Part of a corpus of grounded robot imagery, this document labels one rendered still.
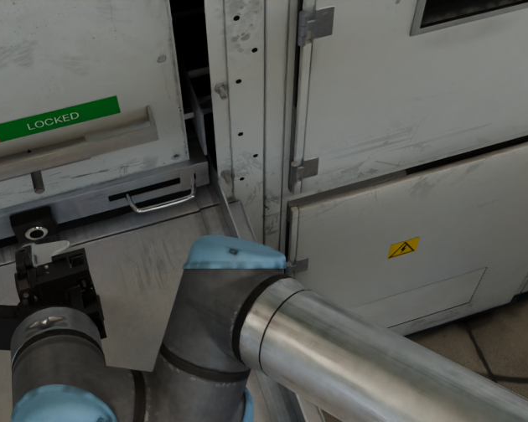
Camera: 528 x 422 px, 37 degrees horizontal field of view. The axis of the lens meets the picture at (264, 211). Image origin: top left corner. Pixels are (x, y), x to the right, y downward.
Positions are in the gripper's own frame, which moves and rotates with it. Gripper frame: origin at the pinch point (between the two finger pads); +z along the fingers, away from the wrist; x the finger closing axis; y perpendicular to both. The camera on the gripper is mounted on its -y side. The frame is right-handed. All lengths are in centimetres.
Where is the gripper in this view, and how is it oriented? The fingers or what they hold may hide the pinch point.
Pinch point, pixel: (28, 254)
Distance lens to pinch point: 104.1
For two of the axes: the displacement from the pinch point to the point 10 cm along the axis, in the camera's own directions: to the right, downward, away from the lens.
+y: 9.5, -2.7, 1.8
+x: -1.5, -8.6, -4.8
